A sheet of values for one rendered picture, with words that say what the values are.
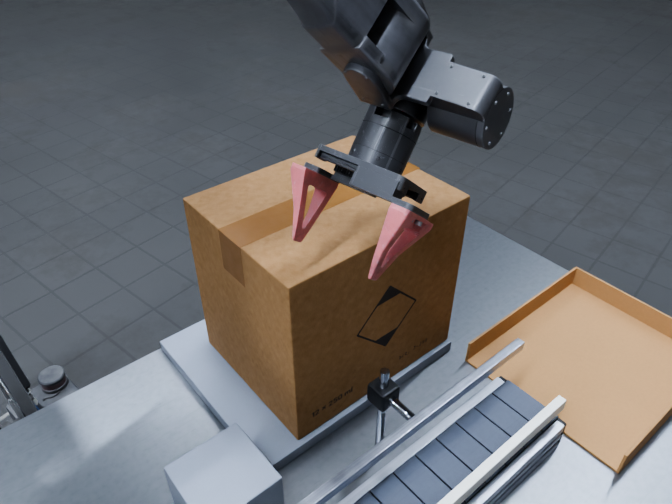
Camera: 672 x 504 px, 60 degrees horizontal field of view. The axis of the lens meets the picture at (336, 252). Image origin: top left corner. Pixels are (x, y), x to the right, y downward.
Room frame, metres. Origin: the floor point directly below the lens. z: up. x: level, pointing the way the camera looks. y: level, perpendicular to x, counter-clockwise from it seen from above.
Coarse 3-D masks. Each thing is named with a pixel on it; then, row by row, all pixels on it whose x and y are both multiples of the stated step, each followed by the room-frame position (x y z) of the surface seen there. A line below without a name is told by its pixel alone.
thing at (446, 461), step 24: (504, 384) 0.55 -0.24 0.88; (480, 408) 0.50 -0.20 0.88; (504, 408) 0.50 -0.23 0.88; (528, 408) 0.50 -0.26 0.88; (456, 432) 0.47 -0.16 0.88; (480, 432) 0.47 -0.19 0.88; (504, 432) 0.47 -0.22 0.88; (432, 456) 0.43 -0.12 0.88; (456, 456) 0.43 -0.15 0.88; (480, 456) 0.43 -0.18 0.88; (384, 480) 0.40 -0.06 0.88; (408, 480) 0.40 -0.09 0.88; (432, 480) 0.40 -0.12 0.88; (456, 480) 0.40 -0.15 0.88
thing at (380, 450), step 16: (512, 352) 0.53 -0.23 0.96; (480, 368) 0.50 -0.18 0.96; (496, 368) 0.51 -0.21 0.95; (464, 384) 0.48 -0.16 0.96; (448, 400) 0.45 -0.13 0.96; (416, 416) 0.43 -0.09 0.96; (432, 416) 0.43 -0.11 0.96; (400, 432) 0.41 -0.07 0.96; (384, 448) 0.39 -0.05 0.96; (352, 464) 0.37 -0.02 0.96; (368, 464) 0.37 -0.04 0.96; (336, 480) 0.35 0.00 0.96; (352, 480) 0.35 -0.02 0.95; (320, 496) 0.33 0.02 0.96
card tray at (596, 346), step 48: (576, 288) 0.81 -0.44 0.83; (480, 336) 0.65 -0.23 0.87; (528, 336) 0.69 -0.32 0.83; (576, 336) 0.69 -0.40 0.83; (624, 336) 0.69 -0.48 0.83; (528, 384) 0.58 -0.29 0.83; (576, 384) 0.58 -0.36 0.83; (624, 384) 0.58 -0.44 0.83; (576, 432) 0.50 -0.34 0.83; (624, 432) 0.50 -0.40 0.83
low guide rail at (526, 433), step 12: (552, 408) 0.48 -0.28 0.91; (540, 420) 0.46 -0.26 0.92; (528, 432) 0.44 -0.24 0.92; (504, 444) 0.42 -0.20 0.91; (516, 444) 0.42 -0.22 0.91; (492, 456) 0.41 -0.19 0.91; (504, 456) 0.41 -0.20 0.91; (480, 468) 0.39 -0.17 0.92; (492, 468) 0.39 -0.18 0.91; (468, 480) 0.38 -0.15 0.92; (480, 480) 0.38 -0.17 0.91; (456, 492) 0.36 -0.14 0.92; (468, 492) 0.37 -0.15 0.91
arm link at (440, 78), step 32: (416, 0) 0.52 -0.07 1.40; (352, 64) 0.49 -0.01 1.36; (416, 64) 0.52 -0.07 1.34; (448, 64) 0.50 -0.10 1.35; (384, 96) 0.49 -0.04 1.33; (416, 96) 0.49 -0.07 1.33; (448, 96) 0.48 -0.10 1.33; (480, 96) 0.47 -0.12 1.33; (512, 96) 0.50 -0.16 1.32; (448, 128) 0.49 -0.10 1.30; (480, 128) 0.47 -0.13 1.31
